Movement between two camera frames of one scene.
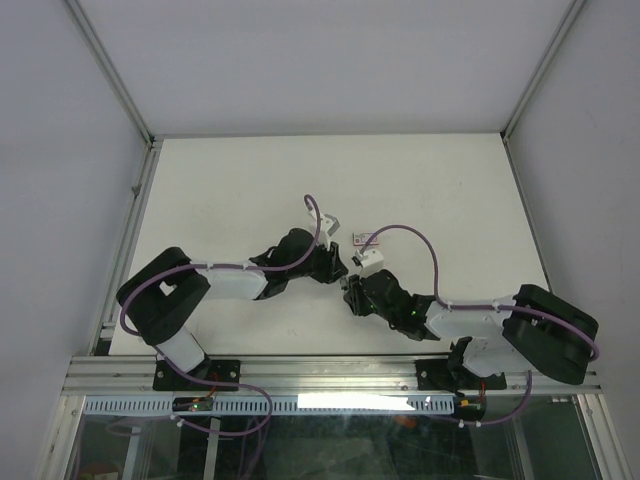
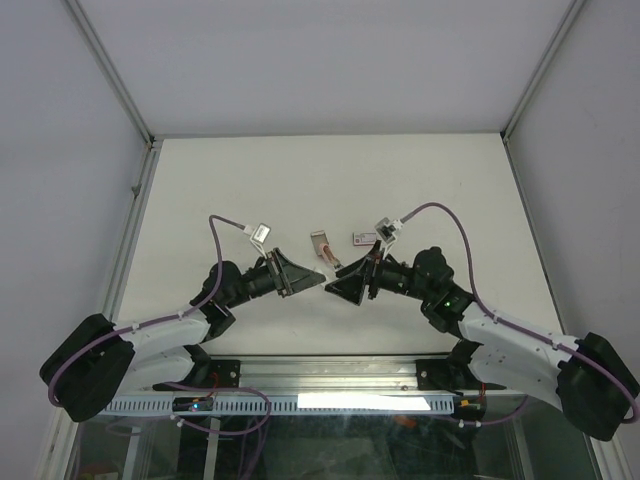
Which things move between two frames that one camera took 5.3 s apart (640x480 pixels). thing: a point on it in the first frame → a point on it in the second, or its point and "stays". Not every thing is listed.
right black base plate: (450, 374) stays
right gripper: (354, 296) → (352, 285)
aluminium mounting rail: (136, 376) stays
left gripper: (333, 268) → (291, 277)
